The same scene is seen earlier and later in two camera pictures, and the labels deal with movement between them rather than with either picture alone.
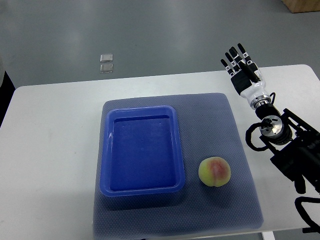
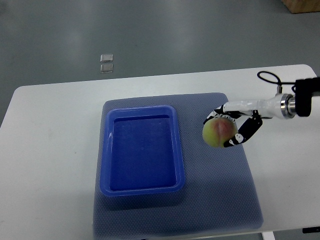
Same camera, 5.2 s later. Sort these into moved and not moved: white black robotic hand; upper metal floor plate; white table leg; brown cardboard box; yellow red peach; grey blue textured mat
Moved: white black robotic hand; yellow red peach
Not moved: white table leg; brown cardboard box; grey blue textured mat; upper metal floor plate
